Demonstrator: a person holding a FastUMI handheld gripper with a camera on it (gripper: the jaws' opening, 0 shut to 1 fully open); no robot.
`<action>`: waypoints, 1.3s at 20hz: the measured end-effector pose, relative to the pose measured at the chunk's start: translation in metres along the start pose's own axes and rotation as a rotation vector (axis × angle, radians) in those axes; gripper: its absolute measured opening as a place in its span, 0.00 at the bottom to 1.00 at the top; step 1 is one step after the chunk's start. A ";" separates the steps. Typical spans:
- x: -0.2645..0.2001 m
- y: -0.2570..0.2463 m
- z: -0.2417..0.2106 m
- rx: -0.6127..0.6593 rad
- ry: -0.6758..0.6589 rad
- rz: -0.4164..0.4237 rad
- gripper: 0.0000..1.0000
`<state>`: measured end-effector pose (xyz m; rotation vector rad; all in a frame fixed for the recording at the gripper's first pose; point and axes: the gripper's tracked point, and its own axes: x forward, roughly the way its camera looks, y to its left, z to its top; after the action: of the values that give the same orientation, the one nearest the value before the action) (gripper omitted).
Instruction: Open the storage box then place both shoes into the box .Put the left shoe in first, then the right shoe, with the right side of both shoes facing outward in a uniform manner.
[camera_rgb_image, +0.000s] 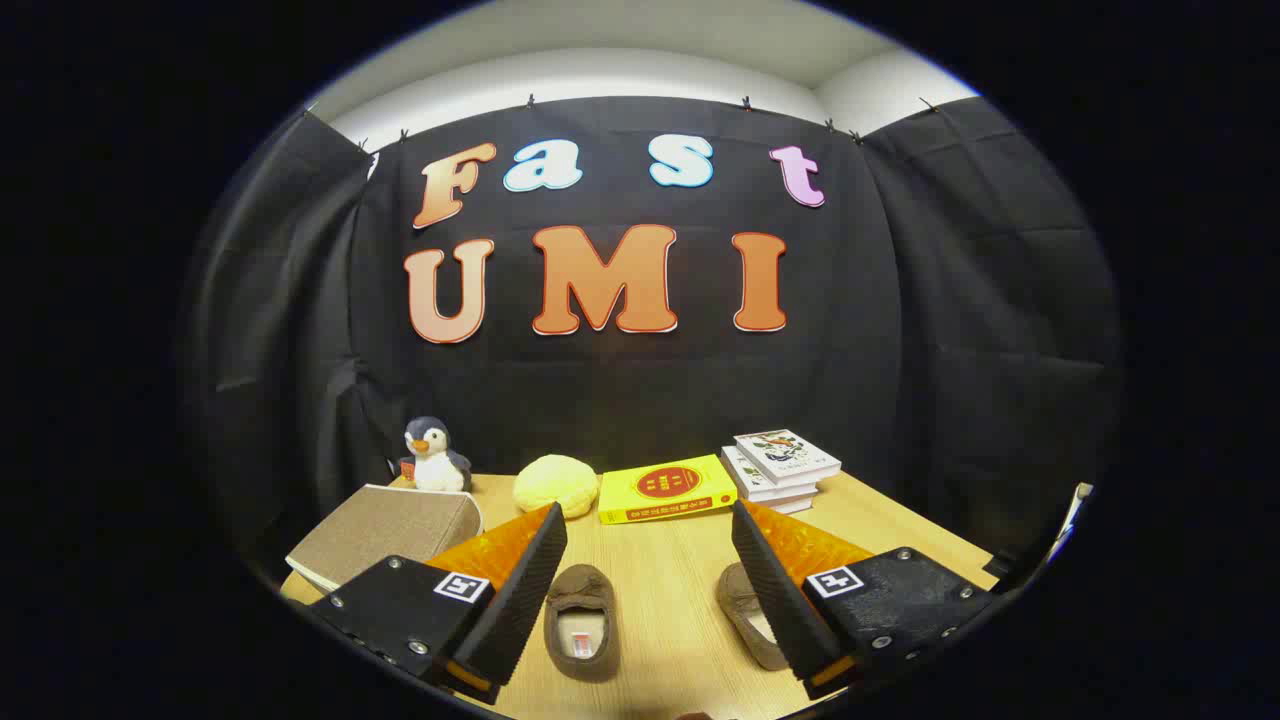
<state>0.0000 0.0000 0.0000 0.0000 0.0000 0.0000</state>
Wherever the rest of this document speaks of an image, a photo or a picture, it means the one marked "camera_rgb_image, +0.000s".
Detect yellow round plush cushion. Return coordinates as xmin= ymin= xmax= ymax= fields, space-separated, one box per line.
xmin=513 ymin=454 xmax=601 ymax=520

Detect white illustrated book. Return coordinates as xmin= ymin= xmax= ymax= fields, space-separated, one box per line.
xmin=733 ymin=429 xmax=842 ymax=487

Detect brown shoe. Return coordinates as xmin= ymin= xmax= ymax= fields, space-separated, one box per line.
xmin=715 ymin=562 xmax=791 ymax=672
xmin=543 ymin=564 xmax=622 ymax=684

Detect black backdrop cloth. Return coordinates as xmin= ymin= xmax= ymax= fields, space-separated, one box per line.
xmin=180 ymin=95 xmax=1121 ymax=601

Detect penguin plush toy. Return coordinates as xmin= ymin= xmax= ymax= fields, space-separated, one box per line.
xmin=397 ymin=416 xmax=473 ymax=493

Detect beige fabric storage box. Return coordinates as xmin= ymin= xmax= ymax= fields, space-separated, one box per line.
xmin=285 ymin=484 xmax=485 ymax=595

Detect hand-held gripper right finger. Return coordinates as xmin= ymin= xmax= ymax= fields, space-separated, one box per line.
xmin=731 ymin=500 xmax=996 ymax=701

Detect yellow book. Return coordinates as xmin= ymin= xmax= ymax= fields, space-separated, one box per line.
xmin=597 ymin=454 xmax=739 ymax=525

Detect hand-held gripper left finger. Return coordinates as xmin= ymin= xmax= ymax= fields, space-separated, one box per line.
xmin=305 ymin=502 xmax=569 ymax=705

